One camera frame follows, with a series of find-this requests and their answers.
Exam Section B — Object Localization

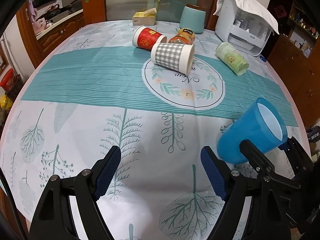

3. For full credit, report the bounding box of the yellow tissue box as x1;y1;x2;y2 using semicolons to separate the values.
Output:
132;7;157;25

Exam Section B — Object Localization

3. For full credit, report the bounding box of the red lidded tin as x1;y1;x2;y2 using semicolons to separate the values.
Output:
1;68;18;92

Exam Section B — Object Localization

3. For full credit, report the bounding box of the patterned teal tablecloth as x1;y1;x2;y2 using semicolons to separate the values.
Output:
1;21;309;239

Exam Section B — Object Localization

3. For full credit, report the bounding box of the grey checkered paper cup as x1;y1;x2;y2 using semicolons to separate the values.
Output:
151;43;195;75

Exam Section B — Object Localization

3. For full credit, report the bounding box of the red paper cup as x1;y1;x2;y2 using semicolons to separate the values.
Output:
132;26;167;51

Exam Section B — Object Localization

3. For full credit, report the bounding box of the orange snack canister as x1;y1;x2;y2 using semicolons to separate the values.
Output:
169;28;196;45

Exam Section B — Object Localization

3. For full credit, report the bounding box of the white storage organizer box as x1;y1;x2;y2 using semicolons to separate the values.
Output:
215;0;275;56

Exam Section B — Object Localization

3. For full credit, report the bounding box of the yellow bottle on floor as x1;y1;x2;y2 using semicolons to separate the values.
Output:
0;94;13;111

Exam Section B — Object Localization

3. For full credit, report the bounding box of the white cloth cover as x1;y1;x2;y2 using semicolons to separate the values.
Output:
213;0;279;35

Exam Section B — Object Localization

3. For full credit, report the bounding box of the pale green plastic cup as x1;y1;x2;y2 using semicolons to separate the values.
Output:
216;42;249;76

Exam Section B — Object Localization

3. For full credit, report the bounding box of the teal ceramic jar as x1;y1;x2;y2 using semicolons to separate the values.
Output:
179;4;206;34

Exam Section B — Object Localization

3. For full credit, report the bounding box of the blue plastic cup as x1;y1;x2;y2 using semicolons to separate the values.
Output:
217;98;287;164

